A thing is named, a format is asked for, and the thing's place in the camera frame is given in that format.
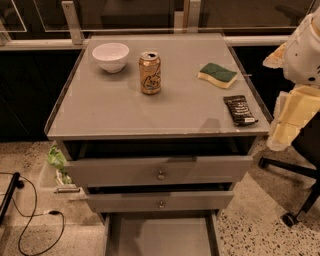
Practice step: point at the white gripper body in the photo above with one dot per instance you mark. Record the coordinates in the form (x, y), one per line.
(302, 57)

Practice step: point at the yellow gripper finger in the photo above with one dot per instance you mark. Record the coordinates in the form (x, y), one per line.
(293, 110)
(275, 59)

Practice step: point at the orange soda can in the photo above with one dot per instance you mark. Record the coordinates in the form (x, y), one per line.
(150, 72)

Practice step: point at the grey drawer cabinet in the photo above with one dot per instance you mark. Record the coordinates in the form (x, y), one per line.
(105, 116)

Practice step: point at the grey top drawer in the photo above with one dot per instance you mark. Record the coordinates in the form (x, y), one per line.
(157, 171)

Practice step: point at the grey drawer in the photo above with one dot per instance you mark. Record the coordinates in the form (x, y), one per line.
(160, 201)
(191, 233)
(157, 171)

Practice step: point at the grey bottom drawer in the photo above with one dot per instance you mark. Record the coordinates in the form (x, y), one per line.
(191, 233)

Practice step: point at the grey middle drawer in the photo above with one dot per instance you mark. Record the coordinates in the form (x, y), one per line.
(160, 201)

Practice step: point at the black office chair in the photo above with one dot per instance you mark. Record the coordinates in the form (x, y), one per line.
(307, 144)

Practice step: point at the green yellow sponge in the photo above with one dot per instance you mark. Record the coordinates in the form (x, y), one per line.
(217, 75)

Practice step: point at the black snack packet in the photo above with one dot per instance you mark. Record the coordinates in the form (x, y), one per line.
(239, 110)

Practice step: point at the white ceramic bowl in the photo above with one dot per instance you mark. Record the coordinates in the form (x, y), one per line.
(111, 57)

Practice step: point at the green bag in bin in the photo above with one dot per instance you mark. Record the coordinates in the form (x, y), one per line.
(57, 160)

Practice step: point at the clear plastic bin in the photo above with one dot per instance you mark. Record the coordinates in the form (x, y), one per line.
(46, 183)

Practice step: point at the black stand leg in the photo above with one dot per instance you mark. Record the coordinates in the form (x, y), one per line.
(8, 195)

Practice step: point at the metal rail bracket centre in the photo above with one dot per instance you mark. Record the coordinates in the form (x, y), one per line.
(193, 16)

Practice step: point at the metal rail bracket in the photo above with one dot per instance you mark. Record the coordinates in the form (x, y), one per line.
(71, 17)
(193, 16)

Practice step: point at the metal rail bracket left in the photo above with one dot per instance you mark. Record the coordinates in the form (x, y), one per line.
(71, 17)

